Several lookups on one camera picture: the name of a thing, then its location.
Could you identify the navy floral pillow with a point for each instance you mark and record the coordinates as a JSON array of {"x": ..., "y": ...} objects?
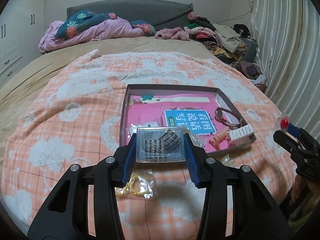
[{"x": 82, "y": 21}]

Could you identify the dark shallow cardboard box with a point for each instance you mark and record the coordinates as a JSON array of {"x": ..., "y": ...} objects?
[{"x": 164, "y": 90}]

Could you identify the rhinestone clip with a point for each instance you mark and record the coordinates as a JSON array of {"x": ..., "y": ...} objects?
[{"x": 160, "y": 145}]

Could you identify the tan bed sheet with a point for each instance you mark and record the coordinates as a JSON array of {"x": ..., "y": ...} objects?
[{"x": 19, "y": 92}]

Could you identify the orange plaid cloud blanket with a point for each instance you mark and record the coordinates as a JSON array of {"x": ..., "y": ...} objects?
[{"x": 75, "y": 118}]

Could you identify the white hair claw clip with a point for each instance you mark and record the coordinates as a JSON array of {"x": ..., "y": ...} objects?
[{"x": 240, "y": 135}]

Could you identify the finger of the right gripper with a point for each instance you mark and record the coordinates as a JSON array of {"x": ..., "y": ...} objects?
[
  {"x": 284, "y": 141},
  {"x": 294, "y": 131}
]

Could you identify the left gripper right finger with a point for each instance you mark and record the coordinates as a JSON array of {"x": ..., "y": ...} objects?
[{"x": 237, "y": 204}]

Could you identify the pink book in box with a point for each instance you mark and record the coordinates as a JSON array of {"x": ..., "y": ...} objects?
[{"x": 194, "y": 112}]

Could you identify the white wardrobe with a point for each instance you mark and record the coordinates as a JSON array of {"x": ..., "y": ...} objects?
[{"x": 22, "y": 26}]

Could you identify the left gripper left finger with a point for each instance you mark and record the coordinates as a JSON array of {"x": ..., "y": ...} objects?
[{"x": 82, "y": 204}]

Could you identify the white striped curtain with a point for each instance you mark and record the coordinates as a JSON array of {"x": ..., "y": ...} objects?
[{"x": 287, "y": 33}]

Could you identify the pink quilt on bed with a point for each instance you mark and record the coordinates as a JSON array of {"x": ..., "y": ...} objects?
[{"x": 108, "y": 29}]

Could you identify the person right hand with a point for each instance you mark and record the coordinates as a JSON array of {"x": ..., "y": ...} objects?
[{"x": 299, "y": 184}]

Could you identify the red bead earring card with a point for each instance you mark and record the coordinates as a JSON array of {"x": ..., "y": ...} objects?
[{"x": 282, "y": 123}]

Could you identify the grey headboard cushion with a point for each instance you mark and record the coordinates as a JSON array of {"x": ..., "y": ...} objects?
[{"x": 159, "y": 13}]

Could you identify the clear bag with bracelet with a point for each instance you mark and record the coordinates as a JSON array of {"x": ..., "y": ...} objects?
[{"x": 197, "y": 140}]

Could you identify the pile of clothes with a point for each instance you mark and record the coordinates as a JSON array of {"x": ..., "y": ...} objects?
[{"x": 232, "y": 45}]

